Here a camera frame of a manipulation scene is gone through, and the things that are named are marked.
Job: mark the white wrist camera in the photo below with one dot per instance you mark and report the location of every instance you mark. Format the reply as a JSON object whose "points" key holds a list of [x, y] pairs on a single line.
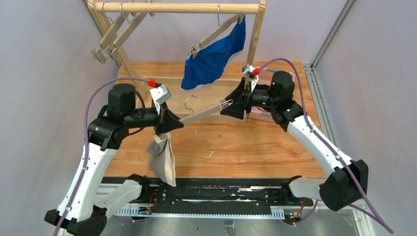
{"points": [[159, 96], [252, 73]]}

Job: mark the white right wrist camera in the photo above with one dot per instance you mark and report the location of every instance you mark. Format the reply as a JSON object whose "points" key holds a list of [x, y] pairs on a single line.
{"points": [[252, 73]]}

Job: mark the grey underwear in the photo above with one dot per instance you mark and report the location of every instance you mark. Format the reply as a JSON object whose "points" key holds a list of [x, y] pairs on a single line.
{"points": [[162, 159]]}

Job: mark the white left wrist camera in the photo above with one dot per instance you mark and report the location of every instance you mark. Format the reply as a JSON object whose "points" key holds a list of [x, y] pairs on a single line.
{"points": [[159, 96]]}

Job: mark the wooden hanger with blue underwear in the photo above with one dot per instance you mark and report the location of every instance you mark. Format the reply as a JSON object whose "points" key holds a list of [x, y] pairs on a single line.
{"points": [[196, 48]]}

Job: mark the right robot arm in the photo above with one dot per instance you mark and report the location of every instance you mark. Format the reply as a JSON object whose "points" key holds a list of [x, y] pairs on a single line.
{"points": [[346, 179]]}

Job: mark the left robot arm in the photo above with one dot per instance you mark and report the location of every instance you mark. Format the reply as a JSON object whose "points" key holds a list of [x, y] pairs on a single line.
{"points": [[81, 213]]}

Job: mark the empty wooden clip hanger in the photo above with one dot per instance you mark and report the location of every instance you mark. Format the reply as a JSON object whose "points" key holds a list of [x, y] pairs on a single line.
{"points": [[109, 16]]}

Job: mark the blue underwear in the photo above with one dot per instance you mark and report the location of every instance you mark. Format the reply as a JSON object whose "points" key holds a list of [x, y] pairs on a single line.
{"points": [[210, 62]]}

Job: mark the pink plastic basket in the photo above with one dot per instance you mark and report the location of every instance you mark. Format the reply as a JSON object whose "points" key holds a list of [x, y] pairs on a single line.
{"points": [[264, 114]]}

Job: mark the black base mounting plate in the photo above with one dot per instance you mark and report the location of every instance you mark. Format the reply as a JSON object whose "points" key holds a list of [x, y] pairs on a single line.
{"points": [[218, 197]]}

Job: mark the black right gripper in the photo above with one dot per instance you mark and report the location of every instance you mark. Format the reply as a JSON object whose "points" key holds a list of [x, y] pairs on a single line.
{"points": [[246, 100]]}

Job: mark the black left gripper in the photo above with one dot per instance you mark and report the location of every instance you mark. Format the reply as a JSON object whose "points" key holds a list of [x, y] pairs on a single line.
{"points": [[160, 120]]}

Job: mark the wooden clip hanger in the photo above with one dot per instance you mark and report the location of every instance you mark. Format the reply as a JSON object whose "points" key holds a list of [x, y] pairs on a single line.
{"points": [[109, 16], [134, 19]]}

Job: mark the wooden clothes rack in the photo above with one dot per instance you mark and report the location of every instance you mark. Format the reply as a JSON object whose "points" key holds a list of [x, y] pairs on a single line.
{"points": [[211, 94]]}

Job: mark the wooden hanger with grey underwear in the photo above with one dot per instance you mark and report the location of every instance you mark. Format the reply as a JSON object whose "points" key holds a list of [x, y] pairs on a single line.
{"points": [[206, 112]]}

